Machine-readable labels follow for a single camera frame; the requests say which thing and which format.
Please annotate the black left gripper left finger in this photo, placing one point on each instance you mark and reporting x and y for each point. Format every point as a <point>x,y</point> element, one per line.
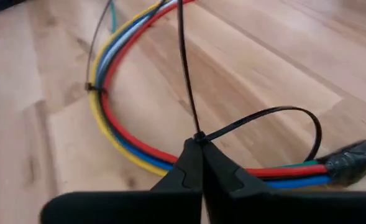
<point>158,208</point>

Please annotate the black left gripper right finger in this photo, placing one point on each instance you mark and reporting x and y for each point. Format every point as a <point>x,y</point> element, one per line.
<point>263,208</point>

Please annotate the black tape wrap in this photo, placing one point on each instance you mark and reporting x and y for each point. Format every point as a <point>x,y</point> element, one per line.
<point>353,161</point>

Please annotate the black zip tie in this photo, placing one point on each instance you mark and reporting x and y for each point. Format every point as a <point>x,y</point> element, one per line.
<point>91,87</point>
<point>185,62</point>

